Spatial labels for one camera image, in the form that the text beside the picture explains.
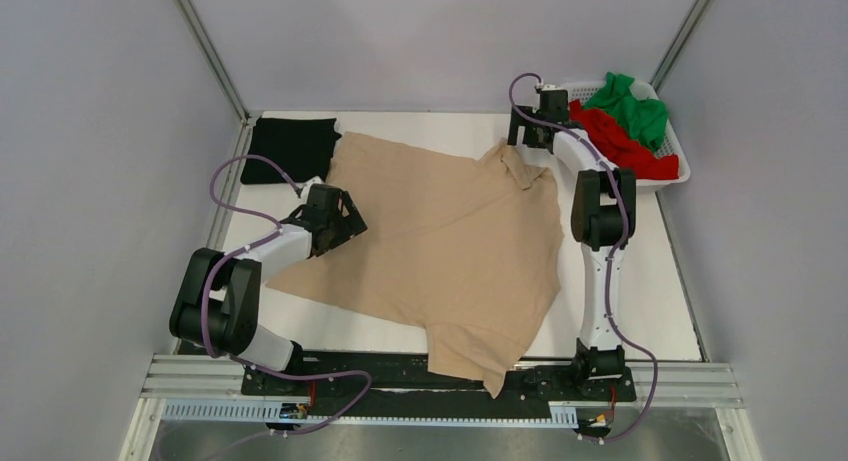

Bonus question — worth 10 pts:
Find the beige t shirt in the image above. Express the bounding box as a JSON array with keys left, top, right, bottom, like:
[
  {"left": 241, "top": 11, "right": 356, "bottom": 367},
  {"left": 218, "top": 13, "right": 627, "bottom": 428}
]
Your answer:
[{"left": 268, "top": 132, "right": 564, "bottom": 397}]

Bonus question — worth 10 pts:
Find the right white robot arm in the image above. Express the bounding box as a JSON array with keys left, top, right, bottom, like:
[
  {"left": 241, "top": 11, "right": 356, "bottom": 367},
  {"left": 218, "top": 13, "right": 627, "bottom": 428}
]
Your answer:
[{"left": 508, "top": 82, "right": 636, "bottom": 399}]

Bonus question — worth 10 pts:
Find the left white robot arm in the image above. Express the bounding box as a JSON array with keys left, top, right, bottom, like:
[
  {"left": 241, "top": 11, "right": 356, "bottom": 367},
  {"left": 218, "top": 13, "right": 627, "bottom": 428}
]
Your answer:
[{"left": 169, "top": 183, "right": 367, "bottom": 394}]

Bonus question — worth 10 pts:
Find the folded black t shirt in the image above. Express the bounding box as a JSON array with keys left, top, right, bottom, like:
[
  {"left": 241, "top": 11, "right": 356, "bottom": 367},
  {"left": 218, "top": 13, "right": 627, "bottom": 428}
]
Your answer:
[{"left": 248, "top": 118, "right": 342, "bottom": 183}]

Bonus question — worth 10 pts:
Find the red t shirt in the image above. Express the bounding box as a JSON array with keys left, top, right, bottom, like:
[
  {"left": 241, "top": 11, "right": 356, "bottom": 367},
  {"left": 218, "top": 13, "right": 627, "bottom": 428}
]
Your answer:
[{"left": 569, "top": 100, "right": 678, "bottom": 180}]

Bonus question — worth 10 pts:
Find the green t shirt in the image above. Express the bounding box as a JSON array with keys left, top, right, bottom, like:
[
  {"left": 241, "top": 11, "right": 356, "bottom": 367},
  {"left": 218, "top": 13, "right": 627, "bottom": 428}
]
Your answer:
[{"left": 584, "top": 72, "right": 668, "bottom": 153}]

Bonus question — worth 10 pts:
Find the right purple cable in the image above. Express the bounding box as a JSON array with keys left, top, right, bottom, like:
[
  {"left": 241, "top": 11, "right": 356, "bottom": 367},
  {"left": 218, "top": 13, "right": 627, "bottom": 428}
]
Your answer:
[{"left": 508, "top": 72, "right": 660, "bottom": 445}]

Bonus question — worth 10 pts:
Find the purple cable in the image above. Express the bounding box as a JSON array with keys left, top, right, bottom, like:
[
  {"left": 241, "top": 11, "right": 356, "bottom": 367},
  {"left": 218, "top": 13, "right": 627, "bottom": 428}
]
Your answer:
[
  {"left": 508, "top": 72, "right": 660, "bottom": 445},
  {"left": 198, "top": 154, "right": 374, "bottom": 439}
]

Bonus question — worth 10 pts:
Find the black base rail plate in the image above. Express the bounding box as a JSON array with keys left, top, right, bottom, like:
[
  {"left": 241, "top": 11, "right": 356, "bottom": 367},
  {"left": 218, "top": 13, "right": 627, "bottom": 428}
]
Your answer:
[{"left": 240, "top": 351, "right": 637, "bottom": 416}]

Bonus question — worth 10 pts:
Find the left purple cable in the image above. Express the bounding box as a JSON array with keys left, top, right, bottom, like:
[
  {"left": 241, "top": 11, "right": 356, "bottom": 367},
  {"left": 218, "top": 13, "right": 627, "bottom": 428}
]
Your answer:
[{"left": 198, "top": 154, "right": 374, "bottom": 439}]

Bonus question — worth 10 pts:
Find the white slotted cable duct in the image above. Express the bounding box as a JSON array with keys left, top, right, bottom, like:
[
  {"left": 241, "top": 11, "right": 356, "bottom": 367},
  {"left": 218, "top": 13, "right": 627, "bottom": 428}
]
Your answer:
[{"left": 160, "top": 399, "right": 579, "bottom": 429}]

